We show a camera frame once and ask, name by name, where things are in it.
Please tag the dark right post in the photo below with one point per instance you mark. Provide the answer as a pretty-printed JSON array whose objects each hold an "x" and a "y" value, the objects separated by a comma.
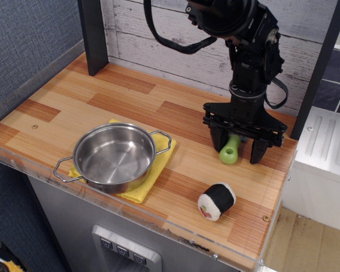
[{"x": 320, "y": 67}]

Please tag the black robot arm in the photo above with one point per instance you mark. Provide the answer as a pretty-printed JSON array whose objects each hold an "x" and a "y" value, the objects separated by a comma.
[{"x": 252, "y": 36}]

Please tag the yellow object bottom left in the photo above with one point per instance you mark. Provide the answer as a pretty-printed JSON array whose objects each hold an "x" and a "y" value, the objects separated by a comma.
[{"x": 10, "y": 265}]

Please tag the dark left post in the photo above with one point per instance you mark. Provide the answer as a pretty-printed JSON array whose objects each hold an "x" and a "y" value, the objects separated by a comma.
[{"x": 95, "y": 45}]

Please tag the stainless steel pot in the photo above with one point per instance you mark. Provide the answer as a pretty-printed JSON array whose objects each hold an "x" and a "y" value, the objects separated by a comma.
[{"x": 113, "y": 157}]

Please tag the green handled grey spatula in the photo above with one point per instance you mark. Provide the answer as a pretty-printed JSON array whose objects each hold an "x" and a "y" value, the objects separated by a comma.
[{"x": 230, "y": 152}]

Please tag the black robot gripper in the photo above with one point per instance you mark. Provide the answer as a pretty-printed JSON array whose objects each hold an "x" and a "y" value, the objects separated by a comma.
[{"x": 247, "y": 117}]

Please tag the yellow cloth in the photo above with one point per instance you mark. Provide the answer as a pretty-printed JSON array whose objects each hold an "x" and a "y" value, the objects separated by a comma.
[{"x": 158, "y": 167}]

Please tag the silver dispenser panel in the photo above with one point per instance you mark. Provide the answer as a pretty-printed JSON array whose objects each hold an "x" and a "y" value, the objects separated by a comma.
[{"x": 118, "y": 253}]

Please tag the dark post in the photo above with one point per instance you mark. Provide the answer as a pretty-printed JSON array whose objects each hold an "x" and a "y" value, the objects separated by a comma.
[
  {"x": 95, "y": 45},
  {"x": 320, "y": 67}
]

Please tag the white ribbed cabinet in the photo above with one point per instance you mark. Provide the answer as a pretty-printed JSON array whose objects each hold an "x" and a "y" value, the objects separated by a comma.
[{"x": 313, "y": 185}]

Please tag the plush sushi roll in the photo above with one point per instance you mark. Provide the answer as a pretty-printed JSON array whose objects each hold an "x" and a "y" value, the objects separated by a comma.
[{"x": 216, "y": 200}]

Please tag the clear acrylic front guard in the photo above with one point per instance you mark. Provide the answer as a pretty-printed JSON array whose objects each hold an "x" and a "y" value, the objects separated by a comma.
[{"x": 73, "y": 209}]

